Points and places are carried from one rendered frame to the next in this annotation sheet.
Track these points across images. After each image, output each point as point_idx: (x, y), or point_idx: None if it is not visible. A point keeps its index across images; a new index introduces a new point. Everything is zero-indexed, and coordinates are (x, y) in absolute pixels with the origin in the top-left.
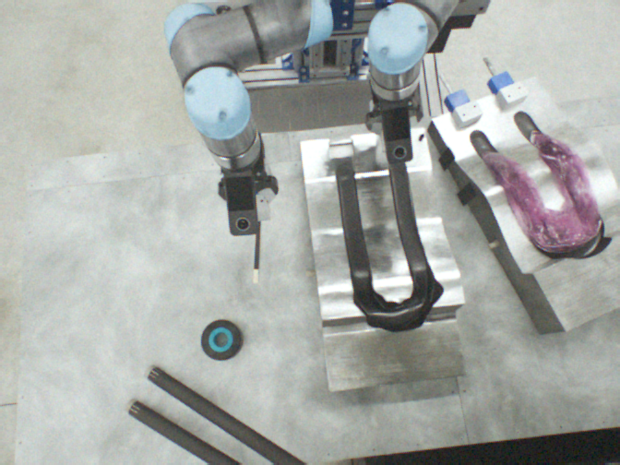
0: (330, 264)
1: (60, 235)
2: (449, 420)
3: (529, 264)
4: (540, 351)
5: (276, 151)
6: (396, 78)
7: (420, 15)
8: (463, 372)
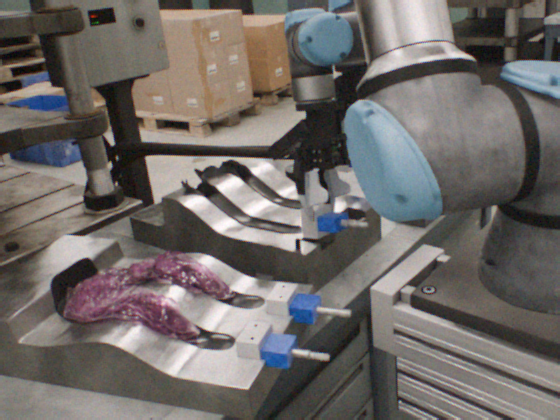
0: (271, 175)
1: None
2: (123, 227)
3: (123, 263)
4: None
5: (404, 230)
6: (294, 52)
7: (299, 10)
8: (132, 216)
